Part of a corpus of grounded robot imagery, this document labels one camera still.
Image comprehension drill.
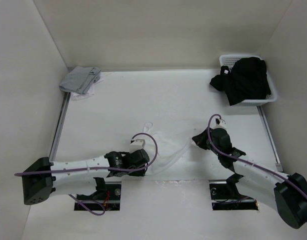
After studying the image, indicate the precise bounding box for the black tank top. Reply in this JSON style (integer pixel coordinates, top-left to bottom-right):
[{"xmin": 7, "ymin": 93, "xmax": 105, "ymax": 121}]
[{"xmin": 209, "ymin": 57, "xmax": 272, "ymax": 106}]

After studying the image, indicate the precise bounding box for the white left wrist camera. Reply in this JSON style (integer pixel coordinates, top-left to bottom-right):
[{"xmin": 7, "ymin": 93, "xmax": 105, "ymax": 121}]
[{"xmin": 129, "ymin": 139, "xmax": 146, "ymax": 153}]

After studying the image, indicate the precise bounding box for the white plastic basket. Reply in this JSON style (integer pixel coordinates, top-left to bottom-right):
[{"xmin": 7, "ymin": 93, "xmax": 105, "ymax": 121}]
[{"xmin": 219, "ymin": 53, "xmax": 278, "ymax": 107}]

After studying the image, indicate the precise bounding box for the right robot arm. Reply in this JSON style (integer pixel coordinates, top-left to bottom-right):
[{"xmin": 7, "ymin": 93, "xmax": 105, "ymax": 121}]
[{"xmin": 192, "ymin": 128, "xmax": 307, "ymax": 229}]

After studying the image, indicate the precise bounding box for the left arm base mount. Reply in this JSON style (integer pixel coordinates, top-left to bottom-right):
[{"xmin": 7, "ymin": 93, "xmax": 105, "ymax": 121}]
[{"xmin": 74, "ymin": 177, "xmax": 122, "ymax": 215}]

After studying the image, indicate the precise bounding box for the white tank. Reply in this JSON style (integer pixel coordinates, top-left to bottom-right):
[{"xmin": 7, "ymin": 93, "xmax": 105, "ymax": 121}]
[
  {"xmin": 70, "ymin": 79, "xmax": 104, "ymax": 101},
  {"xmin": 143, "ymin": 122, "xmax": 195, "ymax": 176}
]

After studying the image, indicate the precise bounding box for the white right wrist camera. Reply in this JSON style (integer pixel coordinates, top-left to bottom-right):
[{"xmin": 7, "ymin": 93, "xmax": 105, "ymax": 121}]
[{"xmin": 214, "ymin": 118, "xmax": 227, "ymax": 130}]

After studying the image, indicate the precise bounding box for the folded grey tank top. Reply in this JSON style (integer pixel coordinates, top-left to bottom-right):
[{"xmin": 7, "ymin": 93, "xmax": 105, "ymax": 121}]
[{"xmin": 59, "ymin": 66, "xmax": 102, "ymax": 95}]

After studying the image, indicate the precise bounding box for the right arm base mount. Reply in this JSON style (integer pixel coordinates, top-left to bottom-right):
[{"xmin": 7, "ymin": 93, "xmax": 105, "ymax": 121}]
[{"xmin": 209, "ymin": 173, "xmax": 259, "ymax": 211}]

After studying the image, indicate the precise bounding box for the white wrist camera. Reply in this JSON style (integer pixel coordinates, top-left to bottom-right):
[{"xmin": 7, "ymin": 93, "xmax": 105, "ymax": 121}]
[
  {"xmin": 214, "ymin": 118, "xmax": 227, "ymax": 130},
  {"xmin": 129, "ymin": 139, "xmax": 146, "ymax": 153}
]

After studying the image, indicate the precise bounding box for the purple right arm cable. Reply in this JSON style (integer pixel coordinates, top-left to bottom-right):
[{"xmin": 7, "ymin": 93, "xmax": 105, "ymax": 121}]
[{"xmin": 207, "ymin": 113, "xmax": 307, "ymax": 226}]

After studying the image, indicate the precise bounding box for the folded white tank top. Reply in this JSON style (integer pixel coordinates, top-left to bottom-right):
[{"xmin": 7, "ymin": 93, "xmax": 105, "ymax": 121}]
[{"xmin": 70, "ymin": 79, "xmax": 104, "ymax": 101}]

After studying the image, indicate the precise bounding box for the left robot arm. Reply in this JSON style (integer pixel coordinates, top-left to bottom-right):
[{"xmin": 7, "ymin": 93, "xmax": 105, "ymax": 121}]
[{"xmin": 19, "ymin": 149, "xmax": 150, "ymax": 206}]

